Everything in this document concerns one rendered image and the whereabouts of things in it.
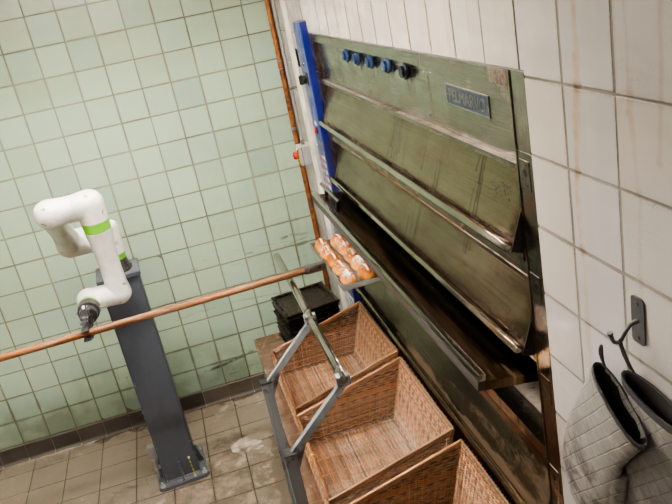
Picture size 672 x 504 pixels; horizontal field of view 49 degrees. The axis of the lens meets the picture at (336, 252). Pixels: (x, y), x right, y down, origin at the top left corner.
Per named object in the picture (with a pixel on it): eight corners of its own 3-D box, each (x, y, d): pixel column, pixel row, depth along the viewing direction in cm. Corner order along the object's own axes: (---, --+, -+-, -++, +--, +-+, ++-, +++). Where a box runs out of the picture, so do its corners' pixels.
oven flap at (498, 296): (338, 181, 334) (345, 138, 328) (531, 355, 170) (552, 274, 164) (329, 180, 332) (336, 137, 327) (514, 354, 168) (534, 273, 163)
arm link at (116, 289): (84, 228, 316) (83, 238, 306) (110, 221, 318) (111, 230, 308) (109, 300, 332) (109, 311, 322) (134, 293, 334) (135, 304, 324)
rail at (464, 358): (311, 194, 333) (315, 194, 333) (478, 382, 168) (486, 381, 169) (310, 190, 332) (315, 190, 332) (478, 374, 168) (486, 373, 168)
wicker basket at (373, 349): (370, 348, 362) (360, 299, 352) (410, 406, 310) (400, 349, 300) (275, 377, 353) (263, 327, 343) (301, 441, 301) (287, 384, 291)
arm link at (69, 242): (56, 239, 349) (25, 199, 298) (90, 230, 352) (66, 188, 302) (62, 264, 346) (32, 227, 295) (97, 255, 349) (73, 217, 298)
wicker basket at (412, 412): (412, 410, 307) (401, 353, 297) (467, 493, 255) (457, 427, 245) (301, 446, 299) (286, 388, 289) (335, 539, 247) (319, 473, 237)
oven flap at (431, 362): (359, 283, 353) (365, 243, 347) (550, 528, 189) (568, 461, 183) (350, 282, 351) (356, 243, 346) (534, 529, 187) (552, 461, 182)
